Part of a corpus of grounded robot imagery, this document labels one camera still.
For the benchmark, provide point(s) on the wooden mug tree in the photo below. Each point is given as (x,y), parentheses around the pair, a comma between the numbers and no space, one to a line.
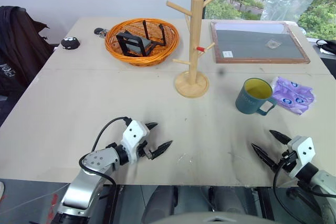
(195,37)

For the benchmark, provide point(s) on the black frame stand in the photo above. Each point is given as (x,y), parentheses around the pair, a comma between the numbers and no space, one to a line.
(123,45)

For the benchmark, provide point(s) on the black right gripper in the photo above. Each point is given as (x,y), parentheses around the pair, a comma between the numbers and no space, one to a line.
(287,162)

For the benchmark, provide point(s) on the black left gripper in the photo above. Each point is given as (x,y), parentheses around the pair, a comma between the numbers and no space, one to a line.
(144,149)

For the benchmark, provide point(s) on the clear plastic bag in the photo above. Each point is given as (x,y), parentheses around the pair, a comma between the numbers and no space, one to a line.
(286,3)

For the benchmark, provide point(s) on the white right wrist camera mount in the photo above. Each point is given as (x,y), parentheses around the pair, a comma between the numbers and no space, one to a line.
(302,150)

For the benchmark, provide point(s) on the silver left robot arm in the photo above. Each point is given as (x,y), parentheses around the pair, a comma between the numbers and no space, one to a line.
(84,184)

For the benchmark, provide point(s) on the orange woven basket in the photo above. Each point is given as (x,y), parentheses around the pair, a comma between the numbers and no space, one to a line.
(115,48)

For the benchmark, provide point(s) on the grey robot torso edge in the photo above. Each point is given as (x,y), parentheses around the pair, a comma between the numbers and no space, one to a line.
(215,217)

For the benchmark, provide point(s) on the teal mug yellow inside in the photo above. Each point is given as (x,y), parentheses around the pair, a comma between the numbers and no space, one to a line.
(249,102)

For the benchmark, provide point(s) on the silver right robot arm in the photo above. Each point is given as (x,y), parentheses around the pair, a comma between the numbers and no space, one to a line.
(321,182)

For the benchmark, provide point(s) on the black round googly-eyed object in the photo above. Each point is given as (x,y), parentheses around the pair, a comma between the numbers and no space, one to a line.
(70,43)

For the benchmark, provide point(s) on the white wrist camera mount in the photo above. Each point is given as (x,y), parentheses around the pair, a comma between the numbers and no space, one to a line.
(302,150)
(134,133)

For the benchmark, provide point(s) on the white shoe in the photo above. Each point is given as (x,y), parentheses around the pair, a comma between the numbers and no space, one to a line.
(1,190)

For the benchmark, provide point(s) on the purple tissue pack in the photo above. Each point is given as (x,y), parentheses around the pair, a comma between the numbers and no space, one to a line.
(294,95)

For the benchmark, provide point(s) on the white paper label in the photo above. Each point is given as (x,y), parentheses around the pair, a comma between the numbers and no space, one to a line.
(228,54)

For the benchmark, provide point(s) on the dark jacket on chair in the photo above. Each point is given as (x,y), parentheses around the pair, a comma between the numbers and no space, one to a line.
(18,51)

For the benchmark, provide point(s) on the red tape mark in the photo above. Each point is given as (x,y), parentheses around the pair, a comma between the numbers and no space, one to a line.
(200,49)

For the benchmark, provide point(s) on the small clear plastic packet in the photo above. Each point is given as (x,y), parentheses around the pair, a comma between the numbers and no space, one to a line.
(272,43)

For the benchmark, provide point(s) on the wood-framed grey board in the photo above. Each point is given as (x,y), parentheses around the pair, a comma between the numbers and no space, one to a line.
(252,45)

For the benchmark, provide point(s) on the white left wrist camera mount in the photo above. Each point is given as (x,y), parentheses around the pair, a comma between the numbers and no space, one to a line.
(134,133)

